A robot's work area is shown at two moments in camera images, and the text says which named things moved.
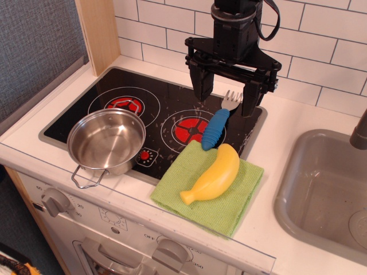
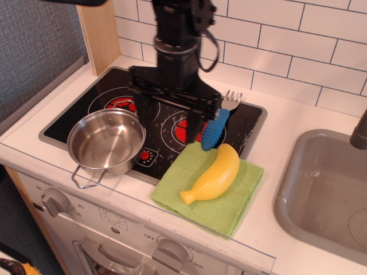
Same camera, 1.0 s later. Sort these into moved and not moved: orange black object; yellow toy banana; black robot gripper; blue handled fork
Moved: black robot gripper
Not moved: blue handled fork; orange black object; yellow toy banana
